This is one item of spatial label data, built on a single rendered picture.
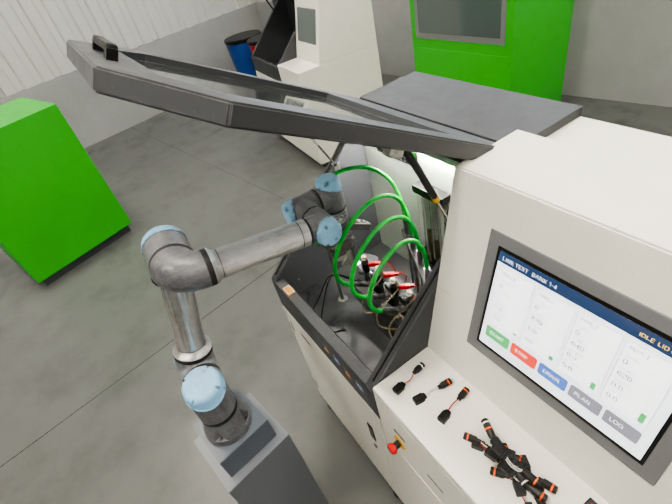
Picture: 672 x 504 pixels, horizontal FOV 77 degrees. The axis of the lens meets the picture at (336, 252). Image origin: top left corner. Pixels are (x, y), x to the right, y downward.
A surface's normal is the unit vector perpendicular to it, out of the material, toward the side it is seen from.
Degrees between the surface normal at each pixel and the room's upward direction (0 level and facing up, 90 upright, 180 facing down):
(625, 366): 76
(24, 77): 90
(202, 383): 7
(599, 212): 0
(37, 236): 90
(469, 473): 0
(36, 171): 90
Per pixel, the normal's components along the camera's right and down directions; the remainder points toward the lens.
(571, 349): -0.84, 0.29
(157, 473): -0.21, -0.75
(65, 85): 0.67, 0.36
